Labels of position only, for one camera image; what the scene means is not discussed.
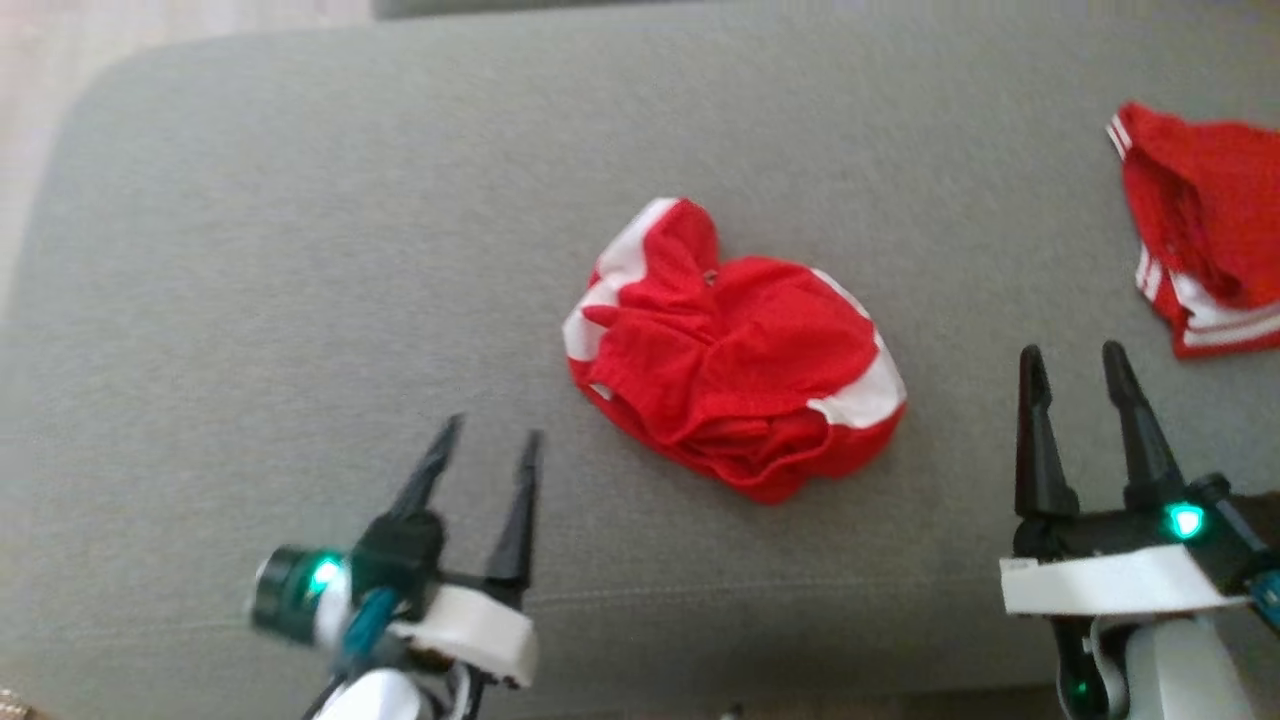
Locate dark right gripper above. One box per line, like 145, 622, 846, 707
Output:
1012, 340, 1280, 603

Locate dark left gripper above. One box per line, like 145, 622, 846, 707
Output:
248, 413, 546, 653

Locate red shorts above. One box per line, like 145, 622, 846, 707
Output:
1106, 101, 1280, 360

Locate red and white ribbed garment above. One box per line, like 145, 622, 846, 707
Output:
562, 197, 909, 504

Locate large grey sofa ottoman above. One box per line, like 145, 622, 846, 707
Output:
0, 0, 1280, 720

